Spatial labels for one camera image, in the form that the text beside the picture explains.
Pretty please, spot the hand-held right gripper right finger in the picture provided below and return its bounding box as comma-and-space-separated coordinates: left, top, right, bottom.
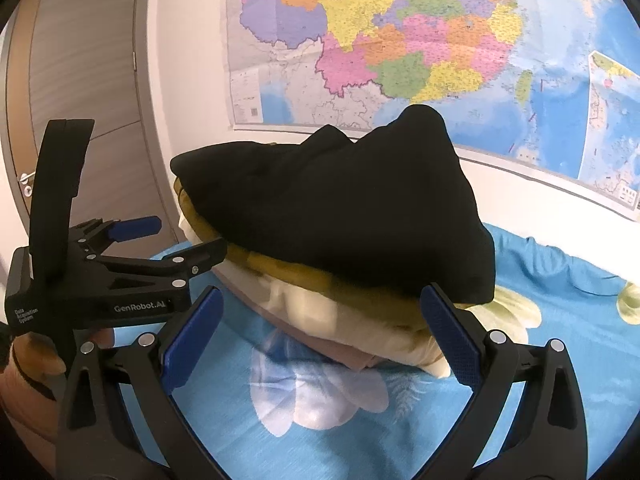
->
420, 282, 588, 480

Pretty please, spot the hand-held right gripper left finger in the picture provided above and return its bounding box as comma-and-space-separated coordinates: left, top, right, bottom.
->
56, 286, 225, 480

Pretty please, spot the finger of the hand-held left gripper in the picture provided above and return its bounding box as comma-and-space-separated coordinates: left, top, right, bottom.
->
70, 215, 163, 257
95, 237, 228, 291

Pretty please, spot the black buttoned jacket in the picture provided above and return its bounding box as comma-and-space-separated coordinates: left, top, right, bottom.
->
170, 105, 497, 306

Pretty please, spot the person's left hand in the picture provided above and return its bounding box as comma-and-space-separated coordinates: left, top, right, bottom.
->
0, 330, 68, 443

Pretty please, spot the folded mustard garment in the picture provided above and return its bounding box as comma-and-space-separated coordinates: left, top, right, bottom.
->
172, 175, 481, 311

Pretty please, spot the folded pink garment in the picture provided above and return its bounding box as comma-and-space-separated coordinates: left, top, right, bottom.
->
272, 325, 386, 372

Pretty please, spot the blue flower-print bed sheet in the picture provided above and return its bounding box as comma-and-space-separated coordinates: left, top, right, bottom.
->
115, 222, 640, 480

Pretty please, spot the folded cream garment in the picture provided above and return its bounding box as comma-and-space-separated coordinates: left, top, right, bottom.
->
177, 215, 453, 378

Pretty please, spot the brown wooden door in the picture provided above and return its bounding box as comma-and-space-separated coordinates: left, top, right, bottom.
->
0, 0, 173, 261

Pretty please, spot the colourful wall map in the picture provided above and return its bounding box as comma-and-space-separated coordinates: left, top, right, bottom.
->
222, 0, 640, 223

